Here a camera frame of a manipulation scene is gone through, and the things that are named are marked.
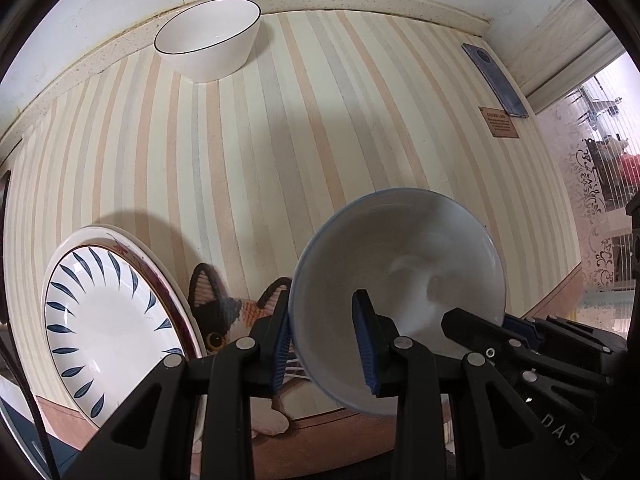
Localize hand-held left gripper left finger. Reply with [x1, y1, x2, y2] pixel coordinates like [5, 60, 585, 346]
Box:
[62, 277, 296, 480]

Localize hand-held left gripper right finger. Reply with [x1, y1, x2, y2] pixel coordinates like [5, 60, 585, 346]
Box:
[351, 289, 576, 480]

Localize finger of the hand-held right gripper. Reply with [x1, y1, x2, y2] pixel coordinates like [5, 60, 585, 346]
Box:
[441, 306, 552, 392]
[503, 313, 615, 362]

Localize white bowl coloured dots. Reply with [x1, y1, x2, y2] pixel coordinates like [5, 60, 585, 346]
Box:
[289, 187, 507, 417]

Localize white plate grey flower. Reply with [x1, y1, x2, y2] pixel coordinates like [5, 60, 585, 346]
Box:
[40, 224, 208, 461]

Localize white plate blue leaf rim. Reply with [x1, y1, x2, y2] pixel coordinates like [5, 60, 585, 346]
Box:
[44, 245, 188, 428]

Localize white bowl black rim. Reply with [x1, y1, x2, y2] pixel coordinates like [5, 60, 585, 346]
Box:
[154, 0, 262, 83]

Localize patterned glass sliding door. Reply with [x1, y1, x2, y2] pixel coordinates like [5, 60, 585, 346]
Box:
[537, 55, 640, 321]

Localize striped cat print mat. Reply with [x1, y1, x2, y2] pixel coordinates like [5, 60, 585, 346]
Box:
[0, 7, 586, 480]

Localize blue smartphone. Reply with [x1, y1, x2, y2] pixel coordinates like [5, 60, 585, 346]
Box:
[461, 42, 531, 120]

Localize black cable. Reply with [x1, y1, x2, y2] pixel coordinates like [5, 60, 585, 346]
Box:
[0, 322, 58, 480]

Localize white door frame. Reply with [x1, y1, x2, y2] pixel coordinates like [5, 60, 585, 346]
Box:
[482, 0, 628, 108]

